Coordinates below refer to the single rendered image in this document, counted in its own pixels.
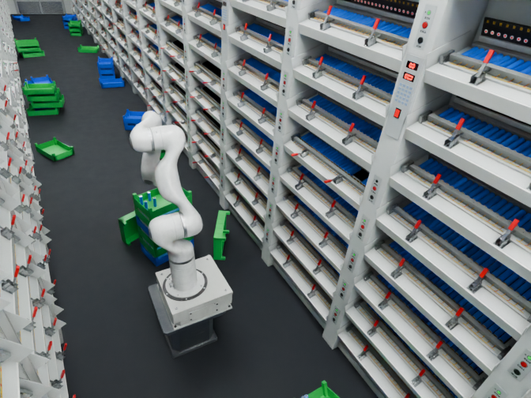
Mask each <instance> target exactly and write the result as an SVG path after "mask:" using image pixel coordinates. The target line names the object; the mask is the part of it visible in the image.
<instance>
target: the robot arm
mask: <svg viewBox="0 0 531 398"><path fill-rule="evenodd" d="M129 139H130V145H131V147H132V148H133V149H134V150H135V151H137V152H143V155H142V159H141V176H142V179H143V181H144V182H145V183H147V184H149V185H152V184H153V185H154V186H157V188H158V190H159V193H160V195H161V196H162V198H164V199H165V200H166V201H169V202H171V203H173V204H175V205H177V206H178V207H179V212H174V213H171V214H167V215H163V216H158V217H156V218H154V219H153V220H151V221H150V223H149V227H148V229H149V236H150V238H151V239H152V240H153V241H154V242H155V243H156V244H157V245H158V246H160V247H162V248H163V249H165V250H166V251H167V252H168V260H169V265H170V270H171V275H170V276H169V277H168V279H167V281H166V284H165V286H166V290H167V292H168V293H169V294H170V295H172V296H174V297H176V298H188V297H191V296H193V295H196V294H197V293H198V292H199V291H200V290H201V289H202V288H203V286H204V283H205V280H204V276H203V275H202V274H201V273H200V272H199V271H197V270H196V264H195V257H194V247H193V244H192V243H191V242H190V241H188V240H186V239H183V238H187V237H190V236H194V235H197V234H198V233H199V232H200V231H201V229H202V227H203V222H202V218H201V216H200V215H199V213H198V212H197V210H196V209H195V208H194V206H193V205H192V204H191V203H190V202H189V201H188V200H187V198H186V196H185V194H184V192H183V189H182V187H181V184H180V180H179V173H178V168H177V162H178V158H179V156H180V154H181V152H182V150H183V148H184V146H185V143H186V136H185V133H184V132H183V130H182V129H181V128H180V127H178V126H174V125H168V126H162V121H161V118H160V116H159V115H158V114H157V113H156V112H154V111H147V112H145V113H144V114H143V116H142V118H141V122H140V123H138V124H137V125H136V126H135V127H134V128H133V130H132V131H131V133H130V138H129ZM161 150H165V155H164V158H163V159H162V160H160V154H161Z"/></svg>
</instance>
